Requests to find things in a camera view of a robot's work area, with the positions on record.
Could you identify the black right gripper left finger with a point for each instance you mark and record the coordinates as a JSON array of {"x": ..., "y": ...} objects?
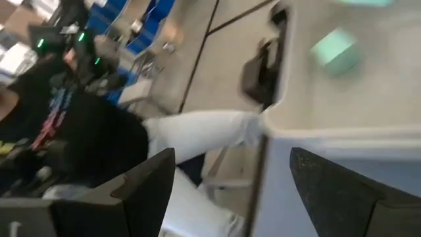
[{"x": 144, "y": 197}]

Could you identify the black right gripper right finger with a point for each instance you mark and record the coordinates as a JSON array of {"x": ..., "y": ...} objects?
[{"x": 345, "y": 204}]

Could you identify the person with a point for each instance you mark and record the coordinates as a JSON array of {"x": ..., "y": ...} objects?
[{"x": 98, "y": 141}]

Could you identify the teal block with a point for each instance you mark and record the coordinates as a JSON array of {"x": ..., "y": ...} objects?
[
  {"x": 365, "y": 2},
  {"x": 335, "y": 52}
]

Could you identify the white chair frame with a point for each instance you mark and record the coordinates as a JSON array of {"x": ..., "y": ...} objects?
[{"x": 223, "y": 184}]

